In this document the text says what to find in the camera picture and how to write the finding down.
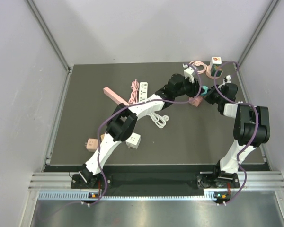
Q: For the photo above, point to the pink round socket base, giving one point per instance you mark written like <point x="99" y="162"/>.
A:
<point x="208" y="72"/>

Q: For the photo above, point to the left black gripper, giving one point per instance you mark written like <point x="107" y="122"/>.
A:
<point x="194" y="88"/>

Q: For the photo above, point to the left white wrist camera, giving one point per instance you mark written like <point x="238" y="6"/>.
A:
<point x="189" y="72"/>

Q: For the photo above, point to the white cube adapter plug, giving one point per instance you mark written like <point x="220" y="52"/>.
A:
<point x="133" y="141"/>

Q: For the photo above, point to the pink deer cube adapter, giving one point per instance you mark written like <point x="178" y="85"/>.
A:
<point x="91" y="145"/>

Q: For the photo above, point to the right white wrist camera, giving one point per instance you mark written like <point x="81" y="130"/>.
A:
<point x="227" y="79"/>

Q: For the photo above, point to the green cube adapter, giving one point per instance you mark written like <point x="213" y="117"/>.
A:
<point x="215" y="71"/>

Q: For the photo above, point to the pink cube socket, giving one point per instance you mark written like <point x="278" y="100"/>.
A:
<point x="195" y="101"/>

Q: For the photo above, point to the aluminium frame rail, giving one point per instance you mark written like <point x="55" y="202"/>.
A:
<point x="253" y="181"/>

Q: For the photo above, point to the white cube adapter with picture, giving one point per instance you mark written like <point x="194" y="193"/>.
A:
<point x="215" y="61"/>

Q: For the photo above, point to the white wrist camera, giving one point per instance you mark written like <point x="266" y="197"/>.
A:
<point x="189" y="72"/>
<point x="227" y="79"/>

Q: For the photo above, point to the white slotted cable duct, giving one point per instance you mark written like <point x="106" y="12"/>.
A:
<point x="93" y="196"/>

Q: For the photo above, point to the pink power strip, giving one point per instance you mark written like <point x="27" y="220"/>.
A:
<point x="114" y="96"/>

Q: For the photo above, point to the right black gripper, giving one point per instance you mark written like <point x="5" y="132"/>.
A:
<point x="210" y="91"/>

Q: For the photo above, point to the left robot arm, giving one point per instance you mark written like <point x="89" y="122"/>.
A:
<point x="121" y="124"/>

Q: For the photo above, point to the teal charger plug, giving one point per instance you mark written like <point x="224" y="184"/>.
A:
<point x="204" y="91"/>

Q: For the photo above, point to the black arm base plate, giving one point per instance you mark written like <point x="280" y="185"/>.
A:
<point x="190" y="179"/>

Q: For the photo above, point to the white power strip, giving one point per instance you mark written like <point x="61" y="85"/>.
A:
<point x="143" y="91"/>

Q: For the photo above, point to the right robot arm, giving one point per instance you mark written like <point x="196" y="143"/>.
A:
<point x="251" y="129"/>

